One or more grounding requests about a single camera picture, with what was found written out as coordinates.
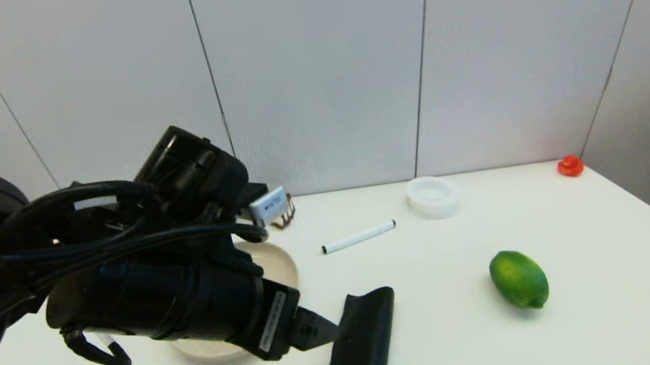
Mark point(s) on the beige round plate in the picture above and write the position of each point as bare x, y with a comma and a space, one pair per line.
280, 270

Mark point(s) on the white round dish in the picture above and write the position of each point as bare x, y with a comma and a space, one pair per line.
433, 196

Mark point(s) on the white marker pen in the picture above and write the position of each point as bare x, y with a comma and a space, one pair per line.
357, 238

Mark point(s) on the chocolate blueberry cake slice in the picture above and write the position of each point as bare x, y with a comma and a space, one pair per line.
288, 220

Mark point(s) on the red toy pepper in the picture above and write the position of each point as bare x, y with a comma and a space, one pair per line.
570, 166

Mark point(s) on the black glasses case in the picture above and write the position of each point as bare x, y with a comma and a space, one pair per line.
362, 347

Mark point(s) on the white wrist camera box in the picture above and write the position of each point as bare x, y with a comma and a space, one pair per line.
268, 205

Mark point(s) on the green lime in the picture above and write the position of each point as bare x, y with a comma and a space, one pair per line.
519, 279

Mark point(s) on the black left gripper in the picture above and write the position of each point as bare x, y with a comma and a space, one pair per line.
190, 301

